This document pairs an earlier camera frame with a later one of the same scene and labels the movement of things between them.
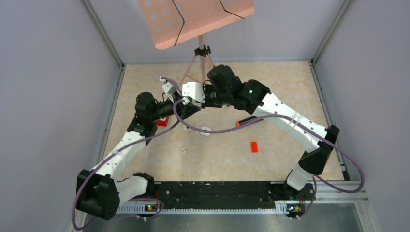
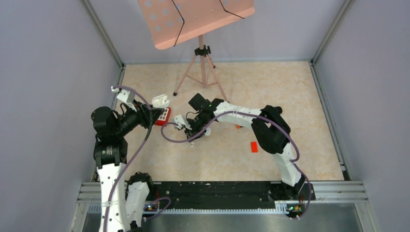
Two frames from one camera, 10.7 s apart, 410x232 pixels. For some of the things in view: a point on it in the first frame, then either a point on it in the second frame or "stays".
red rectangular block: (254, 147) stays
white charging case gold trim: (205, 133) stays
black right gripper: (207, 104) to (190, 133)
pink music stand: (172, 22) stays
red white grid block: (163, 122) stays
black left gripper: (184, 110) to (142, 113)
